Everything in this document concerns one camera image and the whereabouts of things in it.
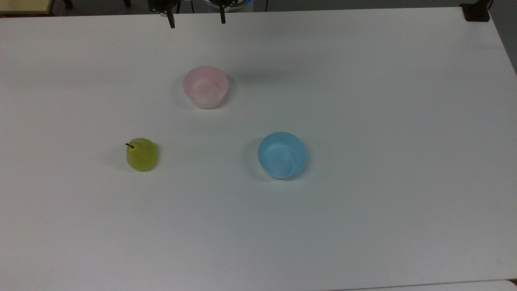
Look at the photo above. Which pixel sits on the green pear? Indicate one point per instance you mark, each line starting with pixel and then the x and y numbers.
pixel 142 158

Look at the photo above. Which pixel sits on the blue plastic bowl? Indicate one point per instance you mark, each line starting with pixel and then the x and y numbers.
pixel 282 158

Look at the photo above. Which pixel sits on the pink plastic bowl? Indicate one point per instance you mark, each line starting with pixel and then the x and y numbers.
pixel 206 89

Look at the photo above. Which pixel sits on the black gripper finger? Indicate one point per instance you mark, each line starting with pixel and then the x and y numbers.
pixel 222 16
pixel 171 19

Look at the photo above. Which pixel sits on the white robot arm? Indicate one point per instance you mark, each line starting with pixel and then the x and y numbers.
pixel 241 2

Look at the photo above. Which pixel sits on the black camera pole with clamp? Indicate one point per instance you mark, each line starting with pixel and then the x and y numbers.
pixel 476 13

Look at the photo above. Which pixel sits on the yellow wooden furniture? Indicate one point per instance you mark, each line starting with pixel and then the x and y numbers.
pixel 24 5

